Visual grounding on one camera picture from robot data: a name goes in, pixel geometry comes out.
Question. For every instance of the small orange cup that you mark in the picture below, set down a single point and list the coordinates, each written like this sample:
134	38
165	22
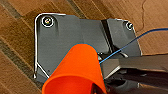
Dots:
75	71

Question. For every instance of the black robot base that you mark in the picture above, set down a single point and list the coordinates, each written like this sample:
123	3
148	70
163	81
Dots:
66	36

